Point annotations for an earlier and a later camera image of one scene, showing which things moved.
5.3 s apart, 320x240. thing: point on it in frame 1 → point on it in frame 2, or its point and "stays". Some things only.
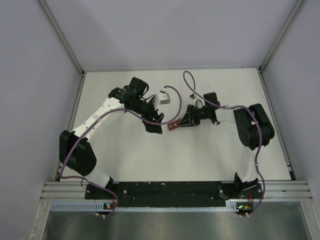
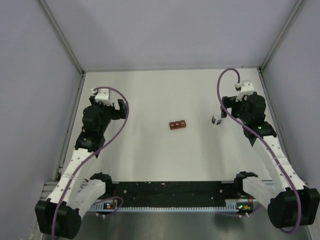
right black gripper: [190, 117] → [227, 103]
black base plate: [161, 194] stays
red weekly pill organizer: [174, 124] stays
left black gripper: [153, 114] → [117, 114]
